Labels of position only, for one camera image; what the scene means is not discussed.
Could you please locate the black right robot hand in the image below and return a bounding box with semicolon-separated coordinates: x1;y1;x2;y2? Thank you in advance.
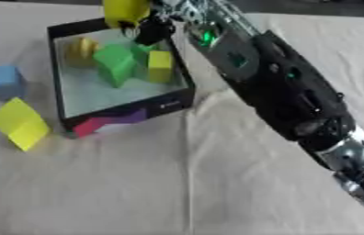
119;12;179;47

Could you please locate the large yellow block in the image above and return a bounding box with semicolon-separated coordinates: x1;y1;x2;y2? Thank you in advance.
101;0;154;29

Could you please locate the black box with white inside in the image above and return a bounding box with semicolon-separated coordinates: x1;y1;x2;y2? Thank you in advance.
45;17;197;140

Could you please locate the small green block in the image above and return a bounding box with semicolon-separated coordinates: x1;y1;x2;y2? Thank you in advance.
131;42;160;66

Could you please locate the small yellow rectangular block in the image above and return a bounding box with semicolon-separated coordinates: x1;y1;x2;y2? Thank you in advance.
146;50;176;84

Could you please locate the large green block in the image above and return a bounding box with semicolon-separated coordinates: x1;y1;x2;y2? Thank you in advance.
92;43;139;89

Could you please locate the gold cylinder block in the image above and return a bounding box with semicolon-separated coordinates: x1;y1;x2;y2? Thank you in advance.
63;37;102;69

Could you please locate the blue cube block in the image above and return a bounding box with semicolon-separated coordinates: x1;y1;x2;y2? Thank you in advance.
0;64;29;101

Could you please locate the yellow wedge block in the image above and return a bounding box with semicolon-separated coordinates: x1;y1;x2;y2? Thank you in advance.
0;96;52;152

